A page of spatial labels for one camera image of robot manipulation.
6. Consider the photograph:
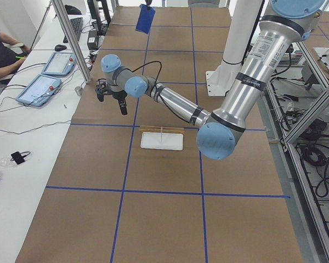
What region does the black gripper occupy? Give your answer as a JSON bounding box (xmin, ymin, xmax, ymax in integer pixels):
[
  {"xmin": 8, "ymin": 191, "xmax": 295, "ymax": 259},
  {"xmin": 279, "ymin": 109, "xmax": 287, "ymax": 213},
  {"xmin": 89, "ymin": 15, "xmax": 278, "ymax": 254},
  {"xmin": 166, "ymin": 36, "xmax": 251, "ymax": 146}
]
[{"xmin": 112, "ymin": 90, "xmax": 128, "ymax": 115}]

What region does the blue towel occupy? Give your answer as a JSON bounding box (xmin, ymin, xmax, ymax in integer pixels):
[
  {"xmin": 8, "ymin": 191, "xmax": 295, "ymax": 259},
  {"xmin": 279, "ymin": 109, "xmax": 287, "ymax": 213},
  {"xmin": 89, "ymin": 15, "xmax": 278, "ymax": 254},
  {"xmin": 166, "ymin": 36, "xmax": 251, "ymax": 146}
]
[{"xmin": 135, "ymin": 4, "xmax": 156, "ymax": 34}]

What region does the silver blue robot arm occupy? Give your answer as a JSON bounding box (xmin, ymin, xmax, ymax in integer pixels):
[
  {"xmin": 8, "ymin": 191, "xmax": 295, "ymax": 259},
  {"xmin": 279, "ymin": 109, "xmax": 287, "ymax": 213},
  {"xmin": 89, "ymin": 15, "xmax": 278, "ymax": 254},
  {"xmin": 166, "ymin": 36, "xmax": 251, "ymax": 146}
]
[{"xmin": 101, "ymin": 1, "xmax": 323, "ymax": 159}]

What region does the white rack base tray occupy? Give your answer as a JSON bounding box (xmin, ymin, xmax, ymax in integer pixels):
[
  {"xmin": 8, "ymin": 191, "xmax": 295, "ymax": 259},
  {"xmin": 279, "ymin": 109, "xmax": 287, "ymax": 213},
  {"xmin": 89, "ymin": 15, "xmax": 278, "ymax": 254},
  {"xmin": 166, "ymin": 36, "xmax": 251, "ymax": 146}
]
[{"xmin": 140, "ymin": 132, "xmax": 183, "ymax": 151}]

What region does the black monitor stand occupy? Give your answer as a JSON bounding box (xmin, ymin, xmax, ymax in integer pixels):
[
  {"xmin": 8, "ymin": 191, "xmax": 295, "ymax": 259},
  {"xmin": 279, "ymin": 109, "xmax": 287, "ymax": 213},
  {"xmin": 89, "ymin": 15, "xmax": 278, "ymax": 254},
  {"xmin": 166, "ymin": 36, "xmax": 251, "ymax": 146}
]
[{"xmin": 87, "ymin": 0, "xmax": 111, "ymax": 36}]

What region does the black power adapter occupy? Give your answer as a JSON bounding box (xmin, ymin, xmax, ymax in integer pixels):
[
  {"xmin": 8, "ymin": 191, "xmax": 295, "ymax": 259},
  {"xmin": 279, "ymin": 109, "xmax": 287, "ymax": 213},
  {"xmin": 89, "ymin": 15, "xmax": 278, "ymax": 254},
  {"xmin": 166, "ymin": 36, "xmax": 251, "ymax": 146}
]
[{"xmin": 87, "ymin": 30, "xmax": 99, "ymax": 50}]

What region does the upper teach pendant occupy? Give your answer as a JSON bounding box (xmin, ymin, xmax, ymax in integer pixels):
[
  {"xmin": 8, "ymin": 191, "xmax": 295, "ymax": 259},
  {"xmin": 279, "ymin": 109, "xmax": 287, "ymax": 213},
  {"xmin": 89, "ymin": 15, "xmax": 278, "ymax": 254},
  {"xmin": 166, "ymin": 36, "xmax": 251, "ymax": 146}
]
[{"xmin": 42, "ymin": 52, "xmax": 76, "ymax": 77}]

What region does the teach pendant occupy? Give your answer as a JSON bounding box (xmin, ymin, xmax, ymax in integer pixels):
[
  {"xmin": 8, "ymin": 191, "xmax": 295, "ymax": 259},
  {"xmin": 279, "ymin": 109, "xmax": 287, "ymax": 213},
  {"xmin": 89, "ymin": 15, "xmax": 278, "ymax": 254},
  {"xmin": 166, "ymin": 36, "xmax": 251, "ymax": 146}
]
[
  {"xmin": 42, "ymin": 52, "xmax": 76, "ymax": 77},
  {"xmin": 15, "ymin": 74, "xmax": 62, "ymax": 107}
]

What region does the black keyboard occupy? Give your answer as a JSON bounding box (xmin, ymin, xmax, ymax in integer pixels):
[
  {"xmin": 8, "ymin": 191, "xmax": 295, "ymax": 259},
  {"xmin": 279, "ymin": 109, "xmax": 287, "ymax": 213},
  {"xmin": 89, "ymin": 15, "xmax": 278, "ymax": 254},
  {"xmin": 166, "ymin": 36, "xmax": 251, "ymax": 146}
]
[{"xmin": 70, "ymin": 17, "xmax": 83, "ymax": 41}]

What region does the black computer mouse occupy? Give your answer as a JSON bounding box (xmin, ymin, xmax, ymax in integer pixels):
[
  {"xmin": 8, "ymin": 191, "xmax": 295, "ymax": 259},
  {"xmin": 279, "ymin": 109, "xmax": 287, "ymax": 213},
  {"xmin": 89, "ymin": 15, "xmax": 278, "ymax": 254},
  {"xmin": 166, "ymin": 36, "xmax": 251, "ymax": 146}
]
[{"xmin": 54, "ymin": 44, "xmax": 67, "ymax": 52}]

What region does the lower teach pendant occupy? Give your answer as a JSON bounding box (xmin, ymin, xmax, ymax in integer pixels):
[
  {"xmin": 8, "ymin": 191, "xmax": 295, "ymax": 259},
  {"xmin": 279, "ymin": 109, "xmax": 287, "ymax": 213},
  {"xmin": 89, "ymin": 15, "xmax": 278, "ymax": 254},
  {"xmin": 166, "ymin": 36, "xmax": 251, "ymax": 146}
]
[{"xmin": 15, "ymin": 74, "xmax": 62, "ymax": 107}]

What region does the small black device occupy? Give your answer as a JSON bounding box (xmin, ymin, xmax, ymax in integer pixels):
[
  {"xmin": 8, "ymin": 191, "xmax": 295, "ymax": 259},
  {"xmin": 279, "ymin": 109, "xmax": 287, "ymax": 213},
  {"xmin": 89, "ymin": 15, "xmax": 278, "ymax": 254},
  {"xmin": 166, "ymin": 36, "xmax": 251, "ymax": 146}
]
[{"xmin": 10, "ymin": 151, "xmax": 31, "ymax": 165}]

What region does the seated person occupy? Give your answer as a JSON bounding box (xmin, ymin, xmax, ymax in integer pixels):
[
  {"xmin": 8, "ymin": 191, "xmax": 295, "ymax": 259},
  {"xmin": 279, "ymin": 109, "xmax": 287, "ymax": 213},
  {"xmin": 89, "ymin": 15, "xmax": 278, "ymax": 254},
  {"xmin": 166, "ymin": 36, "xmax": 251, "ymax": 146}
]
[{"xmin": 0, "ymin": 32, "xmax": 31, "ymax": 79}]

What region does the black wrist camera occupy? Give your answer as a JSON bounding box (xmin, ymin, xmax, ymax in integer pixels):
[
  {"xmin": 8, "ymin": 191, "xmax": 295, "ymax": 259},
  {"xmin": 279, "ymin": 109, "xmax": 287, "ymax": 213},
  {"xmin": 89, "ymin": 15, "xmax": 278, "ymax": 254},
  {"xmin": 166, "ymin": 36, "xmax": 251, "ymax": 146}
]
[{"xmin": 95, "ymin": 78, "xmax": 112, "ymax": 102}]

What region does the aluminium frame post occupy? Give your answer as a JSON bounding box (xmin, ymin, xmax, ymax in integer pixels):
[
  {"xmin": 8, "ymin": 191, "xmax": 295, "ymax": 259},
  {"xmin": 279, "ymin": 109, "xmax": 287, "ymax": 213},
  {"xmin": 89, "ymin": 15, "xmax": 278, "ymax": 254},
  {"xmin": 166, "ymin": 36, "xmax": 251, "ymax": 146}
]
[{"xmin": 51, "ymin": 0, "xmax": 92, "ymax": 84}]

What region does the white pedestal column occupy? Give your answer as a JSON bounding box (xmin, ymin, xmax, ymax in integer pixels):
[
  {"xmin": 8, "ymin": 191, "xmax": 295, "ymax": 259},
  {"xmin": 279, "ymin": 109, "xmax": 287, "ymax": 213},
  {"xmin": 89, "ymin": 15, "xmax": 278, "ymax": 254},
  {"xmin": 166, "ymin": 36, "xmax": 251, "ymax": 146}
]
[{"xmin": 206, "ymin": 1, "xmax": 265, "ymax": 96}]

